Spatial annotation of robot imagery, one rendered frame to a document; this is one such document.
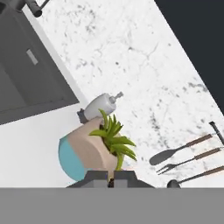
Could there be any dark grey tap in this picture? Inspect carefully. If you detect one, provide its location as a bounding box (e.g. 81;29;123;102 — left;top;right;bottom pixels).
8;0;51;18

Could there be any dark ladle with wooden handle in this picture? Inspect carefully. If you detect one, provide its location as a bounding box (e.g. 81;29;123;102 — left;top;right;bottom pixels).
166;165;224;189

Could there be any dark spatula with wooden handle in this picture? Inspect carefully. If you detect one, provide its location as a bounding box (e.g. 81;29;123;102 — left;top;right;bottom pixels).
149;133;214;166

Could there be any green plant in beige-blue pot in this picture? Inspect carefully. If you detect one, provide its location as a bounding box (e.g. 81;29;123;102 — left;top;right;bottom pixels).
58;108;138;182

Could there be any black utensil rail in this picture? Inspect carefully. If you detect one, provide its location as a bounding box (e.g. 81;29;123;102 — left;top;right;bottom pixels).
208;121;224;146

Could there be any dark grey sink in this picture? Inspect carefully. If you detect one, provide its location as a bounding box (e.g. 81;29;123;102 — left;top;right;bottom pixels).
0;2;81;126

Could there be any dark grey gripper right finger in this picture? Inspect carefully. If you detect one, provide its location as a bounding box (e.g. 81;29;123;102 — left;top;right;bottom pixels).
113;170;156;189

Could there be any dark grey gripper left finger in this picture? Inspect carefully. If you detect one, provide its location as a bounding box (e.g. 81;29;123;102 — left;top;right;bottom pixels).
66;170;109;189

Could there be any dark fork with wooden handle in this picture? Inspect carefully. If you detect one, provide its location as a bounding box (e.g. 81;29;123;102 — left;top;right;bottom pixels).
156;147;222;175

